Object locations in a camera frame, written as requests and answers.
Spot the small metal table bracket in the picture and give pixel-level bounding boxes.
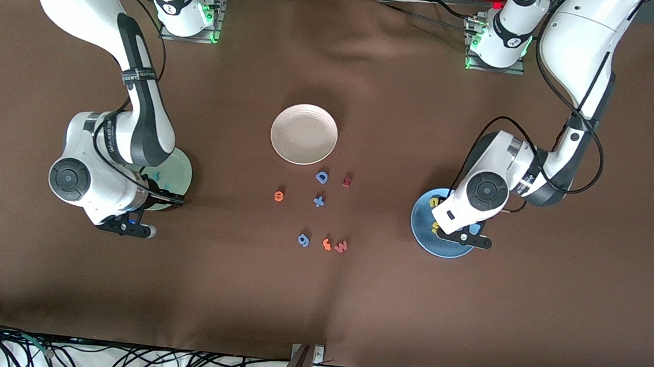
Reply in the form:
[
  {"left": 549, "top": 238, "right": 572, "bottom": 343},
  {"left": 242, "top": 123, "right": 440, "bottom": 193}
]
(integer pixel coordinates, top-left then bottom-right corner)
[{"left": 290, "top": 343, "right": 326, "bottom": 366}]

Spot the cream white round plate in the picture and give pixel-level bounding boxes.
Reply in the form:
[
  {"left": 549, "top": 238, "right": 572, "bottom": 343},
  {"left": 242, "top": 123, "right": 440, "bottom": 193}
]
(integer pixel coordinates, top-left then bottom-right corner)
[{"left": 268, "top": 102, "right": 340, "bottom": 168}]

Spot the black cable across cloth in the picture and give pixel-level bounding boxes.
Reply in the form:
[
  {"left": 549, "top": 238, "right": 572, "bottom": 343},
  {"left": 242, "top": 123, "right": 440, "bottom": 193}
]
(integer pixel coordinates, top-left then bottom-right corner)
[{"left": 375, "top": 0, "right": 482, "bottom": 33}]

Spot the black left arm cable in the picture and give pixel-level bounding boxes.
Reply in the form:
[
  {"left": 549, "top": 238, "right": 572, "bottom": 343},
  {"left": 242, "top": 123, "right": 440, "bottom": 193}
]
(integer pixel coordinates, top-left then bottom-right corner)
[{"left": 447, "top": 0, "right": 645, "bottom": 222}]

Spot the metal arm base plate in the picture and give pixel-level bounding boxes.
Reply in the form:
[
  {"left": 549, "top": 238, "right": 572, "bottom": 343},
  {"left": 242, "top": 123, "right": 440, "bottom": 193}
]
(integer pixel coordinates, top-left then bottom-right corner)
[
  {"left": 159, "top": 0, "right": 225, "bottom": 45},
  {"left": 463, "top": 17, "right": 530, "bottom": 76}
]

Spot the pale green round plate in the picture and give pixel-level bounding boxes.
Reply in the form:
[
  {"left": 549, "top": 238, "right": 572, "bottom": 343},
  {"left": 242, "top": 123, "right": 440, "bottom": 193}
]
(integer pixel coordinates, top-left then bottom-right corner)
[{"left": 136, "top": 144, "right": 195, "bottom": 214}]

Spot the blue round plate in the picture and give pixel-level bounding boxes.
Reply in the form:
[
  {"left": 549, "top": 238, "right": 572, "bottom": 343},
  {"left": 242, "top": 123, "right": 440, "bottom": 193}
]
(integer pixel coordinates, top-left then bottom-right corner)
[{"left": 408, "top": 186, "right": 485, "bottom": 261}]

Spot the brown table cloth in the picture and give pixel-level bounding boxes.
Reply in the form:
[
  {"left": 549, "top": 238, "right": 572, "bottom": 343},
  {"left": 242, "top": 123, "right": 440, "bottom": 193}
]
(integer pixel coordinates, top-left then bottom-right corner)
[{"left": 0, "top": 0, "right": 654, "bottom": 367}]

